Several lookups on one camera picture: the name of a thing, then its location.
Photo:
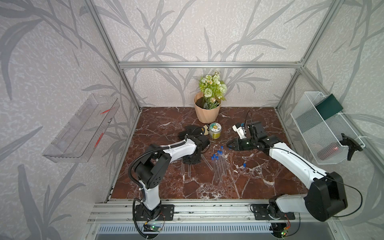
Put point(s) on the green yellow labelled round tin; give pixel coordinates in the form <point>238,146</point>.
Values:
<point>215,130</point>

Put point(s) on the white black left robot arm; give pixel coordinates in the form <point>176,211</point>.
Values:
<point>148,170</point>

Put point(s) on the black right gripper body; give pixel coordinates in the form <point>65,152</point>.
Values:
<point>244,144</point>

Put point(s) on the clear plastic wall shelf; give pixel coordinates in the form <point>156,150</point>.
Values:
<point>79,138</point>

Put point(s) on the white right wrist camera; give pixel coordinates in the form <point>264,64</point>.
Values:
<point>240,129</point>

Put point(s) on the aluminium frame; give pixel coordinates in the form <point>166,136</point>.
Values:
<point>268,53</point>

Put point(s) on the black work glove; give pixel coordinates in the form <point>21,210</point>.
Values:
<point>193,131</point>

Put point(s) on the green white artificial flowers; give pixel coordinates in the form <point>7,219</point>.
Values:
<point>213,89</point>

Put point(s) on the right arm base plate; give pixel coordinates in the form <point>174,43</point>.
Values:
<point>270,212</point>

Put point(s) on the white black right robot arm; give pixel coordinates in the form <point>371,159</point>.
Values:
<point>326,195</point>

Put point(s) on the beige ribbed flower pot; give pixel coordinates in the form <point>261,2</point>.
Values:
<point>205,116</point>

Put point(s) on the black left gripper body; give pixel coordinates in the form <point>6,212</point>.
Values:
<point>193,159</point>

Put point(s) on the white wire mesh basket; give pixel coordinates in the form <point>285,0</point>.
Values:
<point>322,136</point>

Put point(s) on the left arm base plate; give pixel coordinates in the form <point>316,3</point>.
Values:
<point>161,212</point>

